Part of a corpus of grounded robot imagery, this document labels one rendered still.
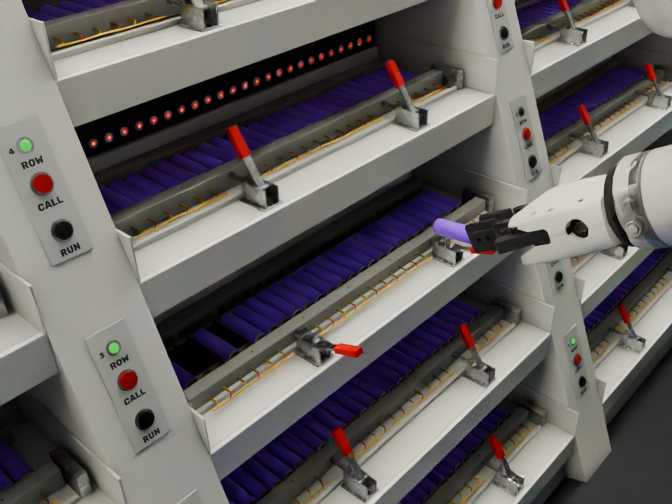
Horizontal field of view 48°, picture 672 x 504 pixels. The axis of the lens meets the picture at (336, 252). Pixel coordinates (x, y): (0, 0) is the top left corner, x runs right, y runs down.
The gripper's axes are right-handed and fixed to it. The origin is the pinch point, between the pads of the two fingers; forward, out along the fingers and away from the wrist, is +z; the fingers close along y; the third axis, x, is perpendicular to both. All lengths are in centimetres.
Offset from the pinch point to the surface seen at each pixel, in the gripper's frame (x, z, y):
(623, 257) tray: -27, 22, 58
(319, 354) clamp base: -6.7, 19.4, -12.8
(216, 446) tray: -8.4, 20.2, -28.6
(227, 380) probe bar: -4.4, 23.7, -22.4
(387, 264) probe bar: -3.5, 23.1, 5.6
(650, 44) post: 3, 25, 101
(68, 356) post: 7.7, 17.2, -38.5
